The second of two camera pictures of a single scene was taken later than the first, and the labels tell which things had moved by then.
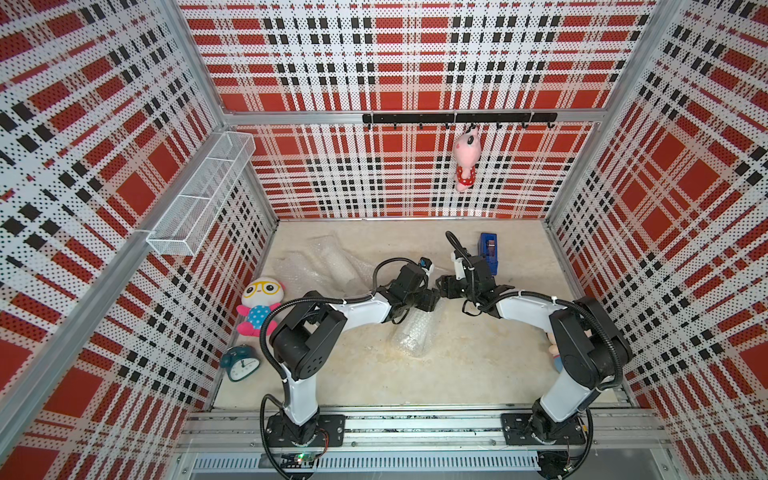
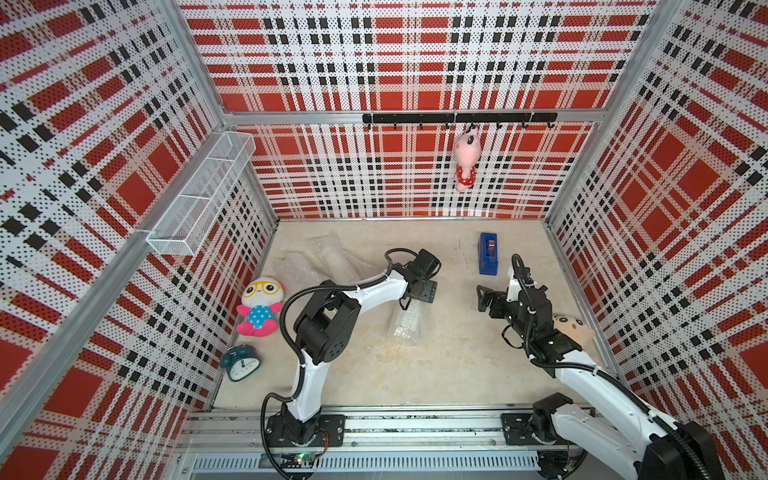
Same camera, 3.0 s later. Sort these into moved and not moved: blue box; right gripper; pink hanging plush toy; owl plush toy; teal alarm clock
Moved: right gripper
Not moved: pink hanging plush toy; blue box; teal alarm clock; owl plush toy
